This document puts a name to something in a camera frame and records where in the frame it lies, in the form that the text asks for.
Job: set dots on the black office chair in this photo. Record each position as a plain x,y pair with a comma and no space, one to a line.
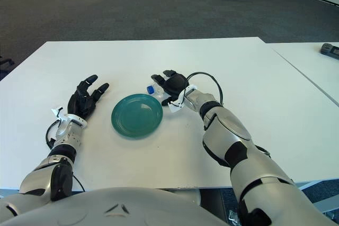
5,62

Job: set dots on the grey robot torso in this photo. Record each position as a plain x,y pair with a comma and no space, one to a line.
119,207

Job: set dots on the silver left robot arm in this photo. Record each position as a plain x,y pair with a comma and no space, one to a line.
63,130

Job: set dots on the black handheld device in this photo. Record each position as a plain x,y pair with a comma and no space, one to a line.
329,50

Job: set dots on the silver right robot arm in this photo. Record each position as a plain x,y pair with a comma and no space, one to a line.
233,128

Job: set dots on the green round plate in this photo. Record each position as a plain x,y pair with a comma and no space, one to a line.
136,116

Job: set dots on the clear plastic water bottle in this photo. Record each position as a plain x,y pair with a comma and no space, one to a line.
150,89

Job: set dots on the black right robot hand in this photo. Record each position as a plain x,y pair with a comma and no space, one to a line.
176,84

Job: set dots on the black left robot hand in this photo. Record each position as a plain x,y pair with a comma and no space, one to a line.
82,101

